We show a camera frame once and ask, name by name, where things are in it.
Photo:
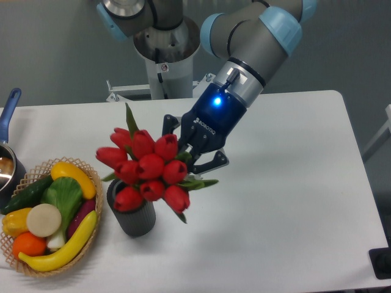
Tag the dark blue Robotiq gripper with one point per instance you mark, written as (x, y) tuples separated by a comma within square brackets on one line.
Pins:
[(206, 126)]

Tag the red tulip bouquet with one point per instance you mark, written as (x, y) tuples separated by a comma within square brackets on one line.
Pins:
[(150, 169)]

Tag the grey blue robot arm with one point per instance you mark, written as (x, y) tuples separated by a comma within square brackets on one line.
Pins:
[(253, 42)]

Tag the dark grey ribbed vase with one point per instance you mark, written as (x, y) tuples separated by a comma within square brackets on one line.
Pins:
[(135, 223)]

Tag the purple sweet potato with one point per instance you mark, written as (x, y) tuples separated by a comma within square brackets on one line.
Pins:
[(84, 209)]

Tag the yellow squash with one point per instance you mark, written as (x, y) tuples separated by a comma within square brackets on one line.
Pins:
[(66, 169)]

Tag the green bok choy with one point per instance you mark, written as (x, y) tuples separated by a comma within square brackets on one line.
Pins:
[(66, 195)]

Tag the yellow banana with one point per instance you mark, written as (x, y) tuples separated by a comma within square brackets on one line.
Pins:
[(68, 252)]

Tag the green cucumber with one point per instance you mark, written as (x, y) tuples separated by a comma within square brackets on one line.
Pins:
[(29, 197)]

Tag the yellow bell pepper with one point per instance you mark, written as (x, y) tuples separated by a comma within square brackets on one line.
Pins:
[(15, 223)]

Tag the orange fruit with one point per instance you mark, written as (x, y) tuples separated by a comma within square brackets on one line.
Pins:
[(29, 244)]

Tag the black device at edge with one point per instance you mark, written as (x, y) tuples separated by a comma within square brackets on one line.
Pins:
[(380, 261)]

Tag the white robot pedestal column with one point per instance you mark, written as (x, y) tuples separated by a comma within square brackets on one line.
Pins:
[(169, 58)]

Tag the white metal base frame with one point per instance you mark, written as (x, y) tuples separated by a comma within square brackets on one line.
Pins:
[(142, 92)]

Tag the blue handled saucepan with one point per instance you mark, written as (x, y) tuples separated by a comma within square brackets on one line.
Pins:
[(12, 170)]

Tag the white table leg frame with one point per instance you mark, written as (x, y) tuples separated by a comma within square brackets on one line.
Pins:
[(377, 141)]

